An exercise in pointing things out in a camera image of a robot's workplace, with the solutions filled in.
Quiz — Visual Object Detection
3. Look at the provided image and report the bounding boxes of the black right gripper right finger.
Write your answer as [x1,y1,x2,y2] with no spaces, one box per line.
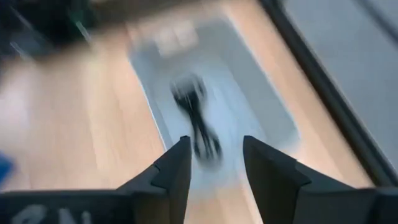
[242,135,398,224]

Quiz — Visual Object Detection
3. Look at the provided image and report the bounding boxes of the white plastic bin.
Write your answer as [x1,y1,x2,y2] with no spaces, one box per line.
[126,17,301,195]

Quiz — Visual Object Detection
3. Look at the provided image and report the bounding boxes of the blue object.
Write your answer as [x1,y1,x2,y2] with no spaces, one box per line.
[0,151,15,188]

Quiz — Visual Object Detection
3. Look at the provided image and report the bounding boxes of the black table frame rail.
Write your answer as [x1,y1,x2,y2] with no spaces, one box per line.
[257,0,398,188]

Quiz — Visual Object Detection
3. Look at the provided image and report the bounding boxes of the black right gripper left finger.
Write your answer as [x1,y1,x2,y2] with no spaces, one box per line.
[0,135,192,224]

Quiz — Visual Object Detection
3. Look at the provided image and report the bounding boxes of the black coiled USB-C cable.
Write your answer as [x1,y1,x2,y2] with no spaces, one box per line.
[169,72,223,164]

